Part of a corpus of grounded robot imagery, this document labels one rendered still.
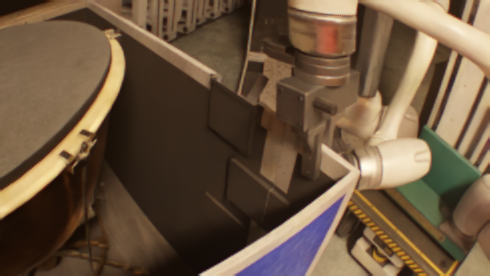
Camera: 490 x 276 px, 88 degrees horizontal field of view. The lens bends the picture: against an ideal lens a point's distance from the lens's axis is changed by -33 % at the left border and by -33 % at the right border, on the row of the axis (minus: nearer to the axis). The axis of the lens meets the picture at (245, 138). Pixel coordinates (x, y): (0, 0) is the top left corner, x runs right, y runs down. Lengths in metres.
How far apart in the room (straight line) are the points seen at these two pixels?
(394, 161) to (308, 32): 0.39
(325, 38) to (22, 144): 0.44
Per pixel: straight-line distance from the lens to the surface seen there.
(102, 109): 0.58
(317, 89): 0.43
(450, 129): 1.44
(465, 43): 0.62
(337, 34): 0.41
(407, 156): 0.74
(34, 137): 0.52
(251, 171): 0.65
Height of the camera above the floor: 1.27
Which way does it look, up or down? 38 degrees down
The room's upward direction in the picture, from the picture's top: 7 degrees clockwise
